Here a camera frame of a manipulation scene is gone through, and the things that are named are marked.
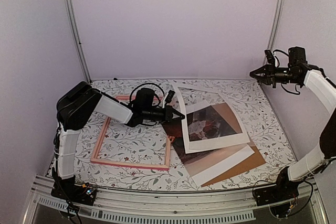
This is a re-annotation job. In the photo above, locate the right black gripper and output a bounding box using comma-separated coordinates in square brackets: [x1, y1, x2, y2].
[250, 60, 300, 88]

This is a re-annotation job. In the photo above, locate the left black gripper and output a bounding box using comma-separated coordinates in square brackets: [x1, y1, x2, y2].
[142, 105, 184, 124]

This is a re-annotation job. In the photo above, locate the clear acrylic sheet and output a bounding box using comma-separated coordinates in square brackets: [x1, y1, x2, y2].
[174, 86, 244, 143]

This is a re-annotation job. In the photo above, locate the white mat board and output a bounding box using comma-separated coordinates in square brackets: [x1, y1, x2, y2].
[172, 82, 250, 154]

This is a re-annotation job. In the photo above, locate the dark photo print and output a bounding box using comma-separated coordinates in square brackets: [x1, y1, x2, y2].
[162, 121, 255, 186]

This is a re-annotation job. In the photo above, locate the pink wooden picture frame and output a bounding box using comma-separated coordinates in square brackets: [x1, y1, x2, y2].
[90, 95, 171, 171]

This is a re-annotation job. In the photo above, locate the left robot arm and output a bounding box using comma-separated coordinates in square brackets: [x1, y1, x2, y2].
[51, 81, 185, 200]

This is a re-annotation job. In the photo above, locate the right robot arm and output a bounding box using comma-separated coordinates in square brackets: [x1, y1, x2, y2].
[250, 47, 335, 205]

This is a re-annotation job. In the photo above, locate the floral table mat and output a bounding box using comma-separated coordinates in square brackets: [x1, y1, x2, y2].
[73, 80, 296, 191]

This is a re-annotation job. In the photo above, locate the brown backing board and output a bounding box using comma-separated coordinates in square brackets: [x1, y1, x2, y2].
[201, 141, 266, 187]

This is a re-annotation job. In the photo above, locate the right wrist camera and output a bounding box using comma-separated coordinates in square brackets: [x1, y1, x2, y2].
[264, 49, 275, 67]

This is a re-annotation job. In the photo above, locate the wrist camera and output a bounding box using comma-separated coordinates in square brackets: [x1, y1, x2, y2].
[264, 49, 275, 67]
[162, 90, 175, 108]

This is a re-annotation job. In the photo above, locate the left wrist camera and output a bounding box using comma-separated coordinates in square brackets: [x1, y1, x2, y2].
[162, 90, 175, 108]

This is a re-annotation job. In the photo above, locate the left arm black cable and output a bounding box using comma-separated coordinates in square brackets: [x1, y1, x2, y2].
[130, 82, 166, 104]

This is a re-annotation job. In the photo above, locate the front aluminium rail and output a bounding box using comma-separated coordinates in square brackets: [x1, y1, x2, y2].
[22, 186, 329, 223]

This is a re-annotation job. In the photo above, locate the right aluminium post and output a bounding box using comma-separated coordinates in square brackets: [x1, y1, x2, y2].
[266, 0, 289, 51]

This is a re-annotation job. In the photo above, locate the aluminium post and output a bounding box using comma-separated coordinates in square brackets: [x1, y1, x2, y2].
[266, 0, 289, 51]
[64, 0, 92, 83]

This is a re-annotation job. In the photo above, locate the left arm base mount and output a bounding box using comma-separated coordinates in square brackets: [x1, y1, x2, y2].
[51, 183, 97, 206]

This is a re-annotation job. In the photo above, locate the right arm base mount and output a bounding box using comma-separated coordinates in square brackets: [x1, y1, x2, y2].
[253, 183, 299, 218]

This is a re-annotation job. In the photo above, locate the left aluminium post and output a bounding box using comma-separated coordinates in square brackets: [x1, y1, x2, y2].
[64, 0, 92, 83]

